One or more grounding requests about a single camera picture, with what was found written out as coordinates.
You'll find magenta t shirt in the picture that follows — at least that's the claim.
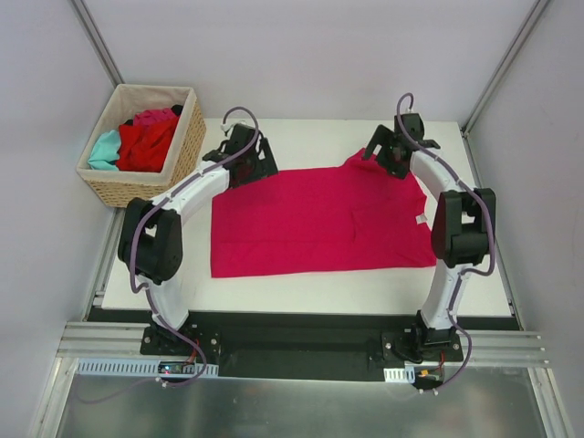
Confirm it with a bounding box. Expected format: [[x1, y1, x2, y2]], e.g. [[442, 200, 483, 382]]
[[210, 153, 436, 278], [132, 108, 179, 127]]

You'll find wicker basket with cloth liner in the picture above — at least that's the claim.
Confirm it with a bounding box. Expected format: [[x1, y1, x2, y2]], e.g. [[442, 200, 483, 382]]
[[77, 84, 206, 208]]

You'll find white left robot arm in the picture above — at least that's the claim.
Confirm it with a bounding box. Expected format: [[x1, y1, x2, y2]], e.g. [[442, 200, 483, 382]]
[[118, 122, 278, 355]]

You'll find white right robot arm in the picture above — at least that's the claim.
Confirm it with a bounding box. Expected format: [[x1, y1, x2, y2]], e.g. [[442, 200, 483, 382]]
[[363, 113, 496, 363]]

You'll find magenta t shirt in basket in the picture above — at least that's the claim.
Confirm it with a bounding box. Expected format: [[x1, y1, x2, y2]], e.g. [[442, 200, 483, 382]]
[[132, 108, 179, 127]]

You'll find red t shirt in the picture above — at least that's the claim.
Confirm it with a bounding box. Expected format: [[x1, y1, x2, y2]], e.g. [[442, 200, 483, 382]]
[[116, 118, 179, 173]]

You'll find turquoise t shirt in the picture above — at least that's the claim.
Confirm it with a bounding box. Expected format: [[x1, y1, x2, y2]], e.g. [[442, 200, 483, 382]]
[[88, 130, 121, 172]]

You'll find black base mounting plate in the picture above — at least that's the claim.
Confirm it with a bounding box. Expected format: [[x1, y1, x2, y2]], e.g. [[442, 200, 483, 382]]
[[86, 306, 503, 382]]

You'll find aluminium frame rail right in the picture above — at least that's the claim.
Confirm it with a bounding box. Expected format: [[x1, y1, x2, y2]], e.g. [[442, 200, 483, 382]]
[[461, 0, 553, 139]]

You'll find aluminium frame rail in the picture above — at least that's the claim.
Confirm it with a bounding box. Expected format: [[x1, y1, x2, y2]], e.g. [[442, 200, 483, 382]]
[[68, 0, 125, 88], [461, 0, 553, 139]]

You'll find aluminium frame rail left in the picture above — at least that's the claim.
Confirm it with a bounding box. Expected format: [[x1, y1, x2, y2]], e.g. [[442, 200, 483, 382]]
[[68, 0, 125, 88]]

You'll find right slotted cable duct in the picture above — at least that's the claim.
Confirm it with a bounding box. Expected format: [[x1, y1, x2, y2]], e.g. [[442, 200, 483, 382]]
[[383, 367, 415, 384]]

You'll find slotted cable duct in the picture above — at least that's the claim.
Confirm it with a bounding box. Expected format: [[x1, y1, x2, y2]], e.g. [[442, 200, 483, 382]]
[[78, 359, 219, 379], [383, 367, 415, 384]]

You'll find left slotted cable duct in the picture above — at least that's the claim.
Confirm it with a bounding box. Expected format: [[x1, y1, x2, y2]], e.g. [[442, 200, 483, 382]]
[[78, 359, 219, 379]]

